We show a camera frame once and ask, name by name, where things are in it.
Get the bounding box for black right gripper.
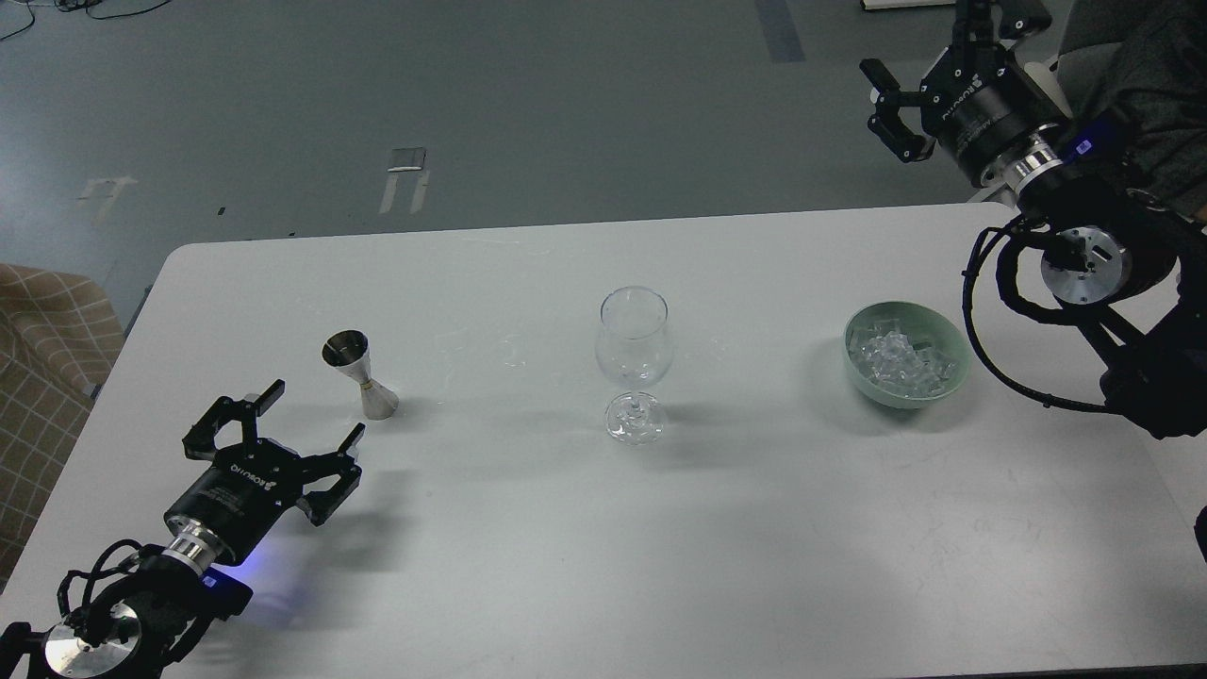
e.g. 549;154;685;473
859;1;1067;188

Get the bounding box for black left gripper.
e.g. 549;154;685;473
164;379;367;572

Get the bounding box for steel cocktail jigger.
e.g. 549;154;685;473
321;328;400;421

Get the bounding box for clear ice cubes pile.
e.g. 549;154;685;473
849;318;957;397

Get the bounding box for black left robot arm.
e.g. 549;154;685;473
2;381;366;678

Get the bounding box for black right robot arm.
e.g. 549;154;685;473
859;1;1205;439

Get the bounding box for clear wine glass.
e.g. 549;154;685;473
594;287;675;446

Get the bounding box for person in dark jacket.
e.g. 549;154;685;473
1057;1;1206;223

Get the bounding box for beige checkered cloth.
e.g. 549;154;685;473
1;263;126;583

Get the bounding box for green bowl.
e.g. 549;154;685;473
841;302;970;411

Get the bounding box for black floor cables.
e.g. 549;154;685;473
0;0;173;42

